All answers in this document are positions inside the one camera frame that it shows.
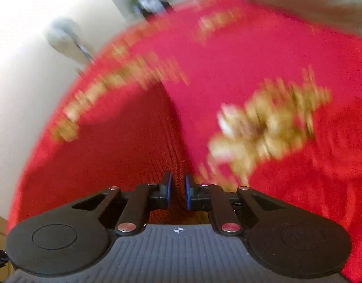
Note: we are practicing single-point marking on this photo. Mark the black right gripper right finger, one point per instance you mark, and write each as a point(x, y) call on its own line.
point(286, 239)

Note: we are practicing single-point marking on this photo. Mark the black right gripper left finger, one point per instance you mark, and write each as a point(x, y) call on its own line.
point(75, 236)

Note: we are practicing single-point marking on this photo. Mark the dark red knitted sweater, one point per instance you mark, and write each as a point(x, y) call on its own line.
point(130, 136)

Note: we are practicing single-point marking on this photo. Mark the red rose pattern blanket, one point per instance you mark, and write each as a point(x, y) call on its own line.
point(263, 100)

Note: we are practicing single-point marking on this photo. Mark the white standing fan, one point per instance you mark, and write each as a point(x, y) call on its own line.
point(64, 36)

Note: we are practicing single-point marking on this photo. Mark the black and white bag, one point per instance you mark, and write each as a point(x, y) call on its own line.
point(151, 8)

